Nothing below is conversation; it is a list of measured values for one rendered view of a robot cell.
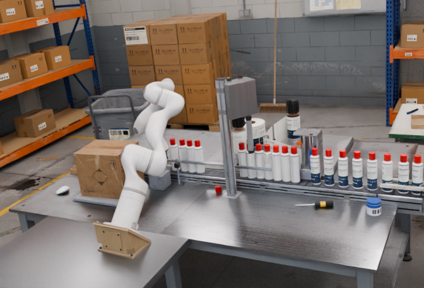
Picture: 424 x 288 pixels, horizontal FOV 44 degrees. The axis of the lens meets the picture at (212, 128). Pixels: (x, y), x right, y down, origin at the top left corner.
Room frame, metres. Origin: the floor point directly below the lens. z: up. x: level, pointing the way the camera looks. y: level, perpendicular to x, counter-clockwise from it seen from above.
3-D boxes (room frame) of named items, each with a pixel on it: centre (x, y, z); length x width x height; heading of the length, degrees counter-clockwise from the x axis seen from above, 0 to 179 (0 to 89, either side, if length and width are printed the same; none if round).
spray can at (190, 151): (3.01, 0.14, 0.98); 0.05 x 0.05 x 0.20
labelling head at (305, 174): (2.76, -0.52, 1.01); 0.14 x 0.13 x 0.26; 62
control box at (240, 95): (2.75, -0.16, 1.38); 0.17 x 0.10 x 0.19; 117
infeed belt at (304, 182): (2.88, -0.10, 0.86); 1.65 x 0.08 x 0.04; 62
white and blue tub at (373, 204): (2.35, -0.75, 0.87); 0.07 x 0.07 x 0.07
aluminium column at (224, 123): (2.73, -0.07, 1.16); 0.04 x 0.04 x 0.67; 62
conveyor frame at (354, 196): (2.88, -0.10, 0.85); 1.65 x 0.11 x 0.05; 62
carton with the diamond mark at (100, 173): (2.94, 0.62, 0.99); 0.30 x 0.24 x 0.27; 67
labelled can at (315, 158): (2.65, -0.53, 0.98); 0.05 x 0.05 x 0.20
